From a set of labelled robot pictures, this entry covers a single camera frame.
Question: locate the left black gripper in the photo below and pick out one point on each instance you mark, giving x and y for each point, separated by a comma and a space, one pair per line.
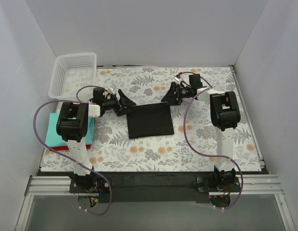
118, 104

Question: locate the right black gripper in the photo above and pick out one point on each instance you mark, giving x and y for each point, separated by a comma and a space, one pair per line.
175, 93

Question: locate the black t shirt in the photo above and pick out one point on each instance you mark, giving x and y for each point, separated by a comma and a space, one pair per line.
150, 120

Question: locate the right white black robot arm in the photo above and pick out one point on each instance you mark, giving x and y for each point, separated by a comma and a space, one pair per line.
225, 116

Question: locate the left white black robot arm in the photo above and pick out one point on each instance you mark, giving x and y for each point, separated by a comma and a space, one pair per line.
72, 126

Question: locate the white plastic basket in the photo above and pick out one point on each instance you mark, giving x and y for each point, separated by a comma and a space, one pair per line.
70, 73

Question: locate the folded red t shirt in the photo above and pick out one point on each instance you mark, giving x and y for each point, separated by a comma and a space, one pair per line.
64, 148

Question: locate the folded teal t shirt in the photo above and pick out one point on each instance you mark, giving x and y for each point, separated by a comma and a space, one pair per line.
54, 140

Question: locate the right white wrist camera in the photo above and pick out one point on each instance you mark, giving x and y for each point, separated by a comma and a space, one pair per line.
178, 79

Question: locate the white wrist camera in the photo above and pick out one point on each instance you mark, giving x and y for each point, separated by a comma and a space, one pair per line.
178, 79
112, 89

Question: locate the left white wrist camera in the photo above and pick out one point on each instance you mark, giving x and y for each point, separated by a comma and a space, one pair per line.
112, 89

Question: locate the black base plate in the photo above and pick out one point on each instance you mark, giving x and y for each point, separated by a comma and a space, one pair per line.
157, 186

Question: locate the aluminium front rail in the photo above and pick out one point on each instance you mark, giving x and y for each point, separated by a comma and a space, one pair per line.
52, 185

